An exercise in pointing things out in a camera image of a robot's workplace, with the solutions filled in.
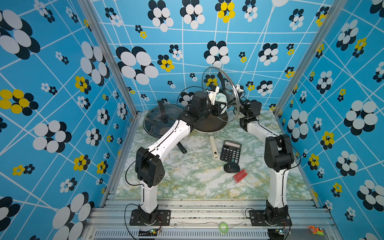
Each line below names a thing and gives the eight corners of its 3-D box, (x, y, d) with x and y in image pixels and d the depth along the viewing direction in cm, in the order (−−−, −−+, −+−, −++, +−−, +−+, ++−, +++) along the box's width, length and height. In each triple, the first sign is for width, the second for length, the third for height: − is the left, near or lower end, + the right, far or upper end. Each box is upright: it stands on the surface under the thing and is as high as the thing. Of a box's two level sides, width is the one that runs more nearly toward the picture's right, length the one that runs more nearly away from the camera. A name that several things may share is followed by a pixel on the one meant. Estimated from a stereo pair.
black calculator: (219, 159, 96) (220, 157, 94) (223, 141, 105) (224, 139, 103) (238, 165, 94) (239, 163, 91) (241, 146, 103) (242, 143, 100)
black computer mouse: (224, 172, 91) (224, 170, 89) (223, 164, 94) (223, 162, 92) (239, 172, 91) (240, 170, 89) (237, 164, 94) (238, 162, 92)
